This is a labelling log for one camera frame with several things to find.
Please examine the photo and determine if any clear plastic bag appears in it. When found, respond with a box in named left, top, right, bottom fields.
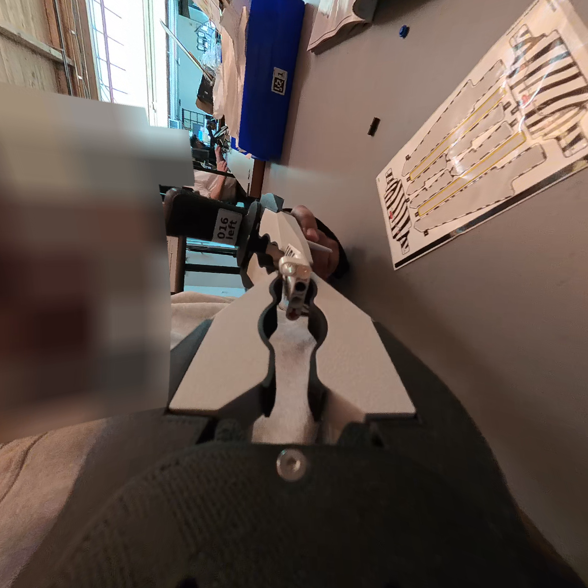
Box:
left=197, top=0, right=251, bottom=141

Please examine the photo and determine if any white lego fin piece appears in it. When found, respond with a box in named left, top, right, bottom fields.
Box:
left=278, top=255, right=314, bottom=321

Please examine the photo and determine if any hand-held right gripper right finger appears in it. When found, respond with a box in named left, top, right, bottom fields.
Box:
left=305, top=276, right=419, bottom=436

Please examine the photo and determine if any zebra striped sticker sheet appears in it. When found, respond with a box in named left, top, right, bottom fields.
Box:
left=376, top=0, right=588, bottom=269

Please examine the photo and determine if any blue storage bin with tag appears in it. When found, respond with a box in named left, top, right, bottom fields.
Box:
left=236, top=0, right=307, bottom=162

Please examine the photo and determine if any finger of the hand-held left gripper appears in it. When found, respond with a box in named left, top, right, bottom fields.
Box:
left=252, top=209, right=319, bottom=272
left=239, top=257, right=277, bottom=293

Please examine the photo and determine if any person's grey clothing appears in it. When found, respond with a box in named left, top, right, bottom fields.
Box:
left=0, top=292, right=322, bottom=588

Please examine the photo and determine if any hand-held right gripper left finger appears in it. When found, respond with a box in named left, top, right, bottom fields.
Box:
left=167, top=276, right=282, bottom=418

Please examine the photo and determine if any lego instruction booklet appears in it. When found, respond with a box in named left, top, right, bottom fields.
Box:
left=307, top=0, right=379, bottom=52

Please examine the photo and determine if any person's left hand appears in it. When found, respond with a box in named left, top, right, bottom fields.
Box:
left=291, top=204, right=344, bottom=282

